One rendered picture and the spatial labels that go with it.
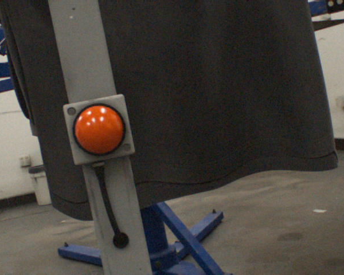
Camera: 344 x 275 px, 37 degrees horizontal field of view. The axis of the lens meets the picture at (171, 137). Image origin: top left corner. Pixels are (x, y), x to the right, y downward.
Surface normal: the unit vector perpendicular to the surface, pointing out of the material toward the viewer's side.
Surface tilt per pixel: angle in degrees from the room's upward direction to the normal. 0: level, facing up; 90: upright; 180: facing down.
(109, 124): 80
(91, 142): 118
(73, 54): 90
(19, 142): 90
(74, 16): 90
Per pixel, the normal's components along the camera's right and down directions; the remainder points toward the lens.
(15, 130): 0.14, 0.03
